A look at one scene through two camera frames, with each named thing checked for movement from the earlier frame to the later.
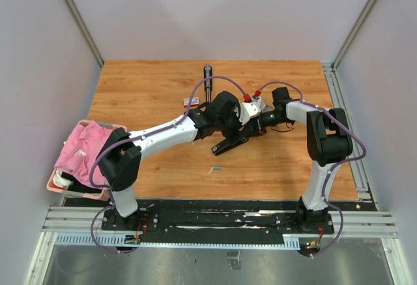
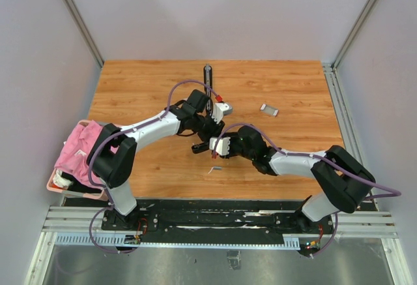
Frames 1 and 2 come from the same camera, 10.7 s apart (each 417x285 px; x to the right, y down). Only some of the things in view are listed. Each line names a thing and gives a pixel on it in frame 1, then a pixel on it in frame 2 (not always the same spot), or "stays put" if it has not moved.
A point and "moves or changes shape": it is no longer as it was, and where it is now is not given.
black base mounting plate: (217, 218) stays put
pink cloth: (81, 152) stays put
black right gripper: (259, 126) to (233, 136)
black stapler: (228, 143) moves or changes shape
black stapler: (208, 85) stays put
